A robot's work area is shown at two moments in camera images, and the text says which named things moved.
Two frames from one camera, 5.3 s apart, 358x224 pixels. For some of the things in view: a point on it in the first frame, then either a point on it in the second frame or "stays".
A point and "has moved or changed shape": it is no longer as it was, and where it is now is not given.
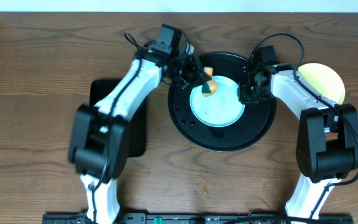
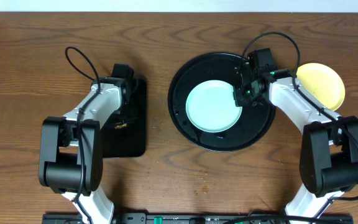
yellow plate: x=324 y=80 stays
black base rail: x=199 y=218 stays
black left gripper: x=190 y=71 → x=132 y=93
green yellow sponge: x=211 y=87 has moved or changed shape
